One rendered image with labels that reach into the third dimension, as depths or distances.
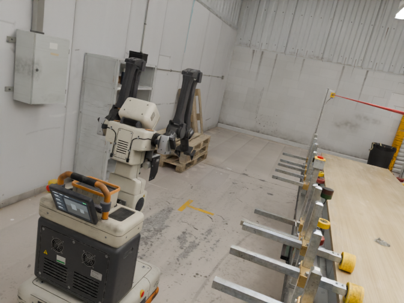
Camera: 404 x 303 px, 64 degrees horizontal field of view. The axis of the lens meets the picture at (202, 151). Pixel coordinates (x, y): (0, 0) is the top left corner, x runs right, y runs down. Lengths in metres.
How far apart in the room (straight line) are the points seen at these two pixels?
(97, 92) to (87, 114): 0.29
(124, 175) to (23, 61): 1.57
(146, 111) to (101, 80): 1.91
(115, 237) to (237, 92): 8.30
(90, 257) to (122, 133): 0.70
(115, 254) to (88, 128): 2.41
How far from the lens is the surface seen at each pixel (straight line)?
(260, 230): 1.62
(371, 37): 9.63
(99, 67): 3.82
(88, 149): 4.01
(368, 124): 9.59
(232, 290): 1.19
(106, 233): 1.74
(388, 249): 2.10
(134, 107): 1.99
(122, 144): 1.95
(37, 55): 3.15
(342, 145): 9.60
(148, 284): 2.26
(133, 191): 2.04
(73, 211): 1.78
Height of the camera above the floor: 1.65
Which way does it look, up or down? 15 degrees down
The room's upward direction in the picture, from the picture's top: 12 degrees clockwise
